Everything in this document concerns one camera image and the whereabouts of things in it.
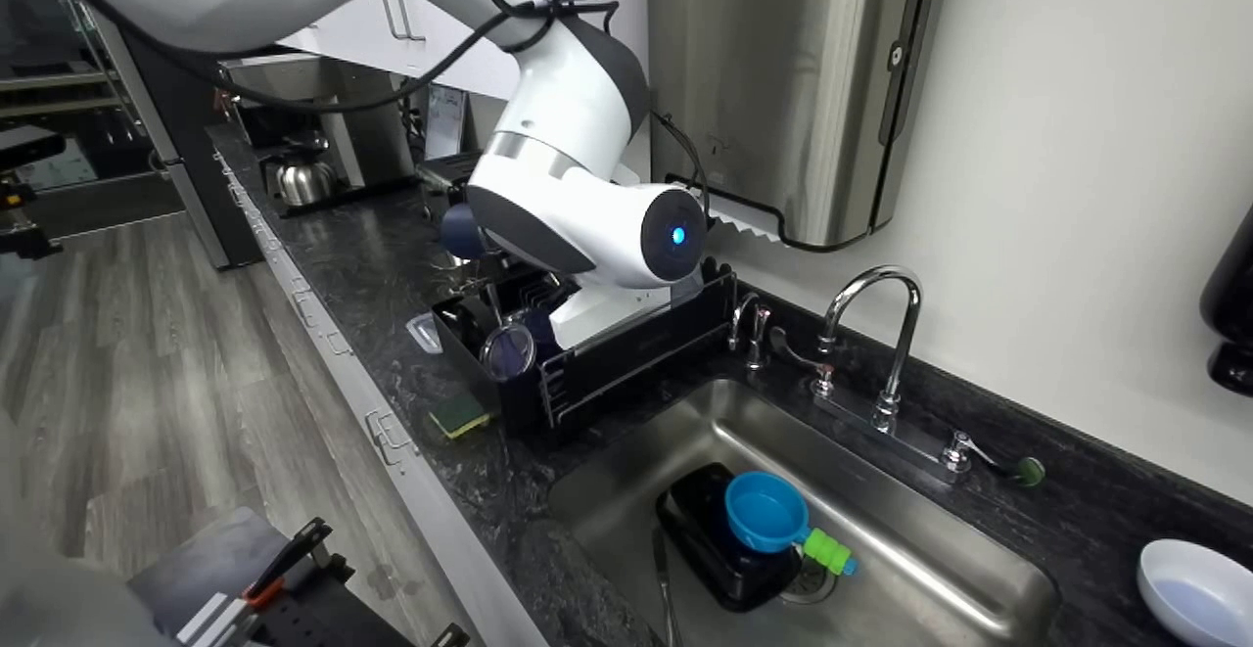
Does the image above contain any stainless steel paper towel dispenser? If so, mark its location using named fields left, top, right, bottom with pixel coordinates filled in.
left=646, top=0, right=956, bottom=254

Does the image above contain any yellow green sponge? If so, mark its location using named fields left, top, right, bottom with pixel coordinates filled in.
left=427, top=392, right=492, bottom=441

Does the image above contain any white paper sign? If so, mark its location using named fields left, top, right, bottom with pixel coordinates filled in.
left=425, top=83, right=470, bottom=162

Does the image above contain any drawer handle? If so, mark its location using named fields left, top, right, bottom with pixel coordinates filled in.
left=365, top=409, right=419, bottom=468
left=291, top=277, right=353, bottom=357

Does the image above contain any blue cup with green handle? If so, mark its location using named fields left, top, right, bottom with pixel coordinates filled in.
left=723, top=471, right=859, bottom=578

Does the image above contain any glass door fridge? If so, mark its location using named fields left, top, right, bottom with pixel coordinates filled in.
left=0, top=0, right=263, bottom=271

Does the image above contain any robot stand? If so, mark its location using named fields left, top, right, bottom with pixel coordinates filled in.
left=127, top=505, right=473, bottom=647

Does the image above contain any steel coffee pot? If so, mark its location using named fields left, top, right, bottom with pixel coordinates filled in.
left=262, top=143, right=340, bottom=208

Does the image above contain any black plastic container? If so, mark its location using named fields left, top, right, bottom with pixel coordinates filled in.
left=655, top=462, right=815, bottom=615

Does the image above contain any clear plastic container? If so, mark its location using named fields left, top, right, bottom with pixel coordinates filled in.
left=405, top=311, right=447, bottom=355

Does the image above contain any clear drinking glass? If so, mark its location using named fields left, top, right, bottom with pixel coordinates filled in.
left=480, top=322, right=538, bottom=383

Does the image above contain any dark blue mug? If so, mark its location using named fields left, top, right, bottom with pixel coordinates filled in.
left=440, top=202, right=487, bottom=262

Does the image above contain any black dish rack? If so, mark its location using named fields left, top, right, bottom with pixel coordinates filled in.
left=430, top=257, right=741, bottom=439

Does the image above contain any white bowl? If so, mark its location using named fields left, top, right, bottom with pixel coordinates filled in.
left=1137, top=538, right=1253, bottom=647

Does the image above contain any small chrome tap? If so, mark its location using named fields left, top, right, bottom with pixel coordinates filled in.
left=728, top=292, right=774, bottom=372

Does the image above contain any stainless steel sink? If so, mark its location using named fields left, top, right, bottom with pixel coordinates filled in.
left=546, top=377, right=1064, bottom=647

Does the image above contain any cabinet door handle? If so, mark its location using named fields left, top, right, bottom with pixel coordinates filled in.
left=381, top=0, right=428, bottom=44

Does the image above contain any black soap dispenser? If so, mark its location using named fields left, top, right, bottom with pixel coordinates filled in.
left=1199, top=205, right=1253, bottom=398

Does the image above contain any coffee maker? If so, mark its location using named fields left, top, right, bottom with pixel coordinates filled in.
left=219, top=53, right=420, bottom=219

